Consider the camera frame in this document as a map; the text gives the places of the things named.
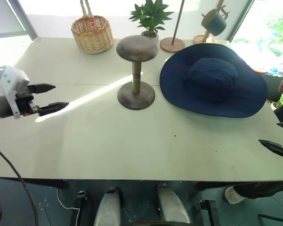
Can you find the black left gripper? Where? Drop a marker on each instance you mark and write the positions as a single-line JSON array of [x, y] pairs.
[[24, 101]]

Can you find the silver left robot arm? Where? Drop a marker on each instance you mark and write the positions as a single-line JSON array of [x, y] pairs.
[[0, 106]]

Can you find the navy blue wide-brim hat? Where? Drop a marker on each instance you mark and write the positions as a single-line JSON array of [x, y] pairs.
[[210, 80]]

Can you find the brown wooden hat stand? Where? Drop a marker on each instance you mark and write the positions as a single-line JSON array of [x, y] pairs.
[[136, 49]]

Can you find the wooden pole round base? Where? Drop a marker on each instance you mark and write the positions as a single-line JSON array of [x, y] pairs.
[[172, 44]]

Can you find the dark bystander trouser leg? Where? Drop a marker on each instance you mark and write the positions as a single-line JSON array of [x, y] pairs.
[[261, 189]]

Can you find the white bystander shoe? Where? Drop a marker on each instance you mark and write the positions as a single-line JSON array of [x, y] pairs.
[[232, 195]]

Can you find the woven wicker basket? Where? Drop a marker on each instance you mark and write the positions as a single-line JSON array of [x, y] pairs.
[[93, 35]]

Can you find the wooden mug tree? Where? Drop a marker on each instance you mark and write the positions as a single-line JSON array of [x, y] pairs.
[[204, 38]]

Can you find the silver robot right foot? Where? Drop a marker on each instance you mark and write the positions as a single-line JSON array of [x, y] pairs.
[[172, 204]]

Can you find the silver robot foot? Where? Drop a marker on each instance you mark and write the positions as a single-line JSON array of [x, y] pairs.
[[172, 204], [108, 209]]

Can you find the teal mug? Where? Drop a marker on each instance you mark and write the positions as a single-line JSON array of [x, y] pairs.
[[214, 22]]

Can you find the silver robot left foot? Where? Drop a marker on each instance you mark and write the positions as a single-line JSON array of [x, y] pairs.
[[108, 209]]

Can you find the green potted plant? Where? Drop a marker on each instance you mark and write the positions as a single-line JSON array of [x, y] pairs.
[[151, 16]]

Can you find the black table frame bar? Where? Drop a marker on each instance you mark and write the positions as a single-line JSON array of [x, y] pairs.
[[212, 185], [49, 183]]

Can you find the grey window frame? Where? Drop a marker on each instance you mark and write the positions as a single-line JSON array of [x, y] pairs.
[[19, 16]]

